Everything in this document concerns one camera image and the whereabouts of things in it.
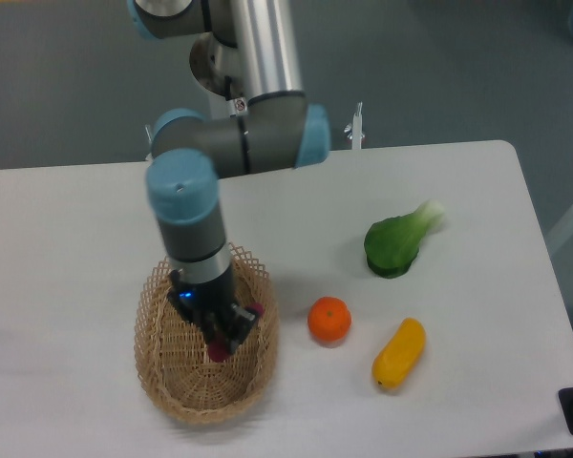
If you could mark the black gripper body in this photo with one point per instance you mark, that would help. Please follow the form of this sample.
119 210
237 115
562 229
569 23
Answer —
190 300

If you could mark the purple sweet potato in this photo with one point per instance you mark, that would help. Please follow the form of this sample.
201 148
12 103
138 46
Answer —
217 351

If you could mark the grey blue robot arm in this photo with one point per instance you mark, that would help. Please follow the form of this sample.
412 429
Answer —
249 55

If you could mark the woven wicker basket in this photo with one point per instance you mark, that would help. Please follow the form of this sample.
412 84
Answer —
172 362

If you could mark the orange mandarin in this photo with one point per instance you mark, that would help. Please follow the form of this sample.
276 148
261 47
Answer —
329 320

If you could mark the yellow mango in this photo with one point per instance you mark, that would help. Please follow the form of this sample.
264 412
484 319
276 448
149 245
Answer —
399 356

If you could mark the green bok choy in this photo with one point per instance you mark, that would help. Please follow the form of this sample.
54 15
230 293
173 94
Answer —
392 245

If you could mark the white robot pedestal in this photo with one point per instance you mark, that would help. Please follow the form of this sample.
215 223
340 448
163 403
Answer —
216 69

